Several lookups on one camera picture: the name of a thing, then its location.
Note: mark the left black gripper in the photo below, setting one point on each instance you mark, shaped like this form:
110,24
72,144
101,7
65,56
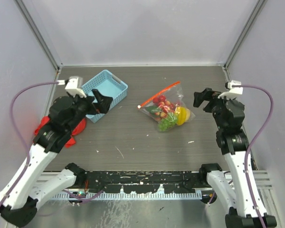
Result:
102,105

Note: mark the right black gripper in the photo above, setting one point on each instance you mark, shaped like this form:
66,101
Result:
208,94

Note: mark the yellow mango slice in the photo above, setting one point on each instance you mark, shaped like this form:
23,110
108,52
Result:
183,115

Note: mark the clear orange zip top bag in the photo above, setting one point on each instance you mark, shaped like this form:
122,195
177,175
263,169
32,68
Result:
173,93

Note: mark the green grape bunch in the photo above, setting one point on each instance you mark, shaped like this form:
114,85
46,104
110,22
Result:
166,124

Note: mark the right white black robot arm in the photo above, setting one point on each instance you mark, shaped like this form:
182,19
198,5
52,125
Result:
241,201

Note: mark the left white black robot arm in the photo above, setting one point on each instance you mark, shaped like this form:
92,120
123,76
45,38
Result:
19,202

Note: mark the light blue plastic basket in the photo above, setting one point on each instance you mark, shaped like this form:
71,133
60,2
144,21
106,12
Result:
108,85

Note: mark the red crumpled cloth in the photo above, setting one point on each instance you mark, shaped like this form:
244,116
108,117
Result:
79,129

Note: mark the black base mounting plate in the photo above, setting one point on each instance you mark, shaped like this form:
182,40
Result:
169,188

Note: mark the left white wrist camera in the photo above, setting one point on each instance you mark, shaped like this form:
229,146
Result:
73,86

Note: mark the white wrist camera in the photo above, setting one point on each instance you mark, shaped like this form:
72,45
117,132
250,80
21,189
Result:
233,90
73,86

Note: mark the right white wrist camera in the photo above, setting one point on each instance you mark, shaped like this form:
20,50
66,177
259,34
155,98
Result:
233,90

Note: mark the white slotted cable duct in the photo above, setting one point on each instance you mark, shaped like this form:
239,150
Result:
159,195

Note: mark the aluminium frame rail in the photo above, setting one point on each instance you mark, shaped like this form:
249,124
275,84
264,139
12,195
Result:
261,181

